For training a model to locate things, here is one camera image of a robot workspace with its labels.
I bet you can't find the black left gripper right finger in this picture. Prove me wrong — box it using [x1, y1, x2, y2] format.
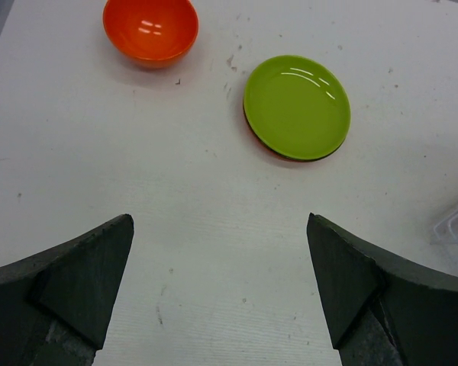
[307, 213, 458, 365]

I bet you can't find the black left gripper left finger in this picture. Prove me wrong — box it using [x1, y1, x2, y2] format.
[0, 214, 134, 365]

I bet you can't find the green plastic plate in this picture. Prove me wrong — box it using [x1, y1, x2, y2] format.
[243, 55, 351, 161]

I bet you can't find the orange plastic bowl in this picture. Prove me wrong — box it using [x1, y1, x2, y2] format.
[102, 0, 199, 69]

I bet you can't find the black plastic plate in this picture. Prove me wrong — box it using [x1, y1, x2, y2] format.
[244, 103, 350, 159]

